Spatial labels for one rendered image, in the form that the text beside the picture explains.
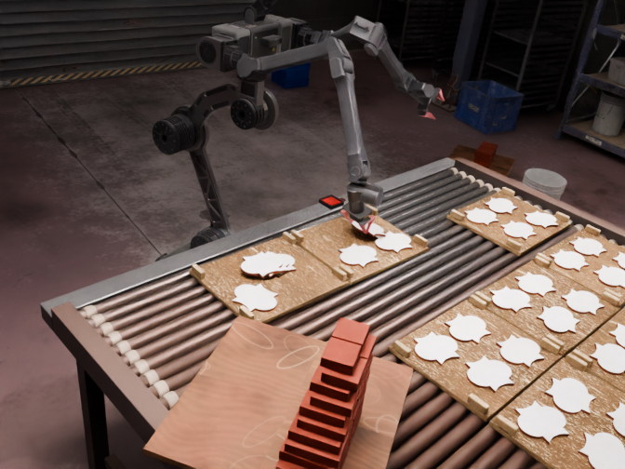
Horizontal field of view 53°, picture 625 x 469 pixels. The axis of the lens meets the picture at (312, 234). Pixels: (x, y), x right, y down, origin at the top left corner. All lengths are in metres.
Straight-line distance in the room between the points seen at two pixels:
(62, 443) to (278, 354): 1.43
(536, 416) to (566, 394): 0.15
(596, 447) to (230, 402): 0.94
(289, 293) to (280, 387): 0.54
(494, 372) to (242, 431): 0.79
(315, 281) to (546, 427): 0.84
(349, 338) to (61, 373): 2.07
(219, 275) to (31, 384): 1.32
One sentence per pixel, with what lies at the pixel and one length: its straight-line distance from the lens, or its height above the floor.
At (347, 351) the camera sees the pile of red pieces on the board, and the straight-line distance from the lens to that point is 1.30.
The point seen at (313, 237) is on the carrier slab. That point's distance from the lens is 2.37.
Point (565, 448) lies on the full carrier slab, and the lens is 1.82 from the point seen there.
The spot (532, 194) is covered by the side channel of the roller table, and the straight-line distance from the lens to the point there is 3.03.
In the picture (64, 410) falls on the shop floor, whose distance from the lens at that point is 3.03.
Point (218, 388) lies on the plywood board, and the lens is 1.59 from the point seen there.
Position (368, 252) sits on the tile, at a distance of 2.31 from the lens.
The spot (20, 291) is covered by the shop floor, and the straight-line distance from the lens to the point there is 3.74.
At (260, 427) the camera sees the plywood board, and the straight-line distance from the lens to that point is 1.51.
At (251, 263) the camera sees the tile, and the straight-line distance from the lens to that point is 2.14.
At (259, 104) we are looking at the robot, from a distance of 2.88.
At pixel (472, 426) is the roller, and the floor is 0.92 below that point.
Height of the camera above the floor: 2.17
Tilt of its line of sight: 31 degrees down
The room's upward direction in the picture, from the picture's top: 7 degrees clockwise
